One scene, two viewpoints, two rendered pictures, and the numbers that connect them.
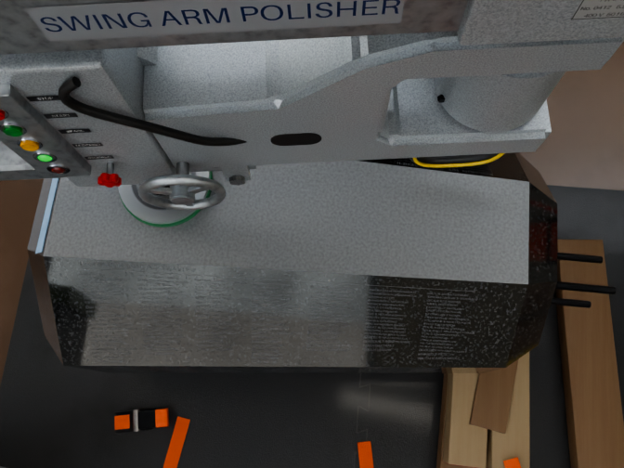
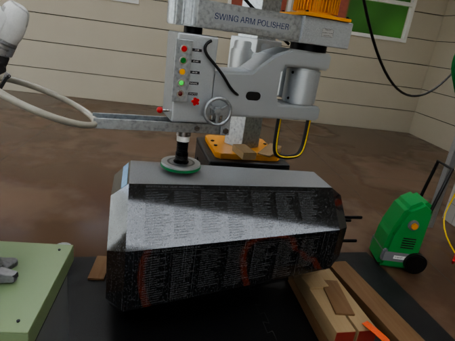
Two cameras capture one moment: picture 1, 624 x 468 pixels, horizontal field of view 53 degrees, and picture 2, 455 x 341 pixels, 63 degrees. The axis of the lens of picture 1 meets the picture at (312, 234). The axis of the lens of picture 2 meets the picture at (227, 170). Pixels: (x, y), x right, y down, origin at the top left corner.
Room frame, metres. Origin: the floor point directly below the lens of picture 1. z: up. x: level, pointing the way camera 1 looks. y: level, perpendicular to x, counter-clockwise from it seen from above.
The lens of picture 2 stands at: (-1.29, 0.96, 1.56)
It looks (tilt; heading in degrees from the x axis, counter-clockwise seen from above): 20 degrees down; 333
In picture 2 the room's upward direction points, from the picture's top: 8 degrees clockwise
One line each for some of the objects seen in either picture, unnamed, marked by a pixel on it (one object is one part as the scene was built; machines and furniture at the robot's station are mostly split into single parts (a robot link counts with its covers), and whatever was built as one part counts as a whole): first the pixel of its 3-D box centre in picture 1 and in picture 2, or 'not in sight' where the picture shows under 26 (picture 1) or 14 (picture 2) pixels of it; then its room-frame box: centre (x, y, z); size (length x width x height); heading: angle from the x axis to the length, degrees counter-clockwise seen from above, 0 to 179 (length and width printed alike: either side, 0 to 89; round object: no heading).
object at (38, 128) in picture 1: (31, 135); (181, 71); (0.44, 0.40, 1.37); 0.08 x 0.03 x 0.28; 87
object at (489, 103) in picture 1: (502, 53); (300, 85); (0.51, -0.33, 1.34); 0.19 x 0.19 x 0.20
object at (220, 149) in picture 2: not in sight; (240, 147); (1.16, -0.35, 0.76); 0.49 x 0.49 x 0.05; 79
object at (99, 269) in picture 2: not in sight; (100, 267); (0.88, 0.70, 0.02); 0.25 x 0.10 x 0.01; 161
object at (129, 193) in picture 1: (163, 179); (181, 162); (0.55, 0.33, 0.87); 0.21 x 0.21 x 0.01
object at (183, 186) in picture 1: (182, 174); (215, 109); (0.42, 0.22, 1.20); 0.15 x 0.10 x 0.15; 87
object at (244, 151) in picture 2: not in sight; (244, 151); (0.92, -0.26, 0.81); 0.20 x 0.10 x 0.05; 177
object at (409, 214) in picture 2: not in sight; (408, 213); (0.48, -1.55, 0.43); 0.35 x 0.35 x 0.87; 64
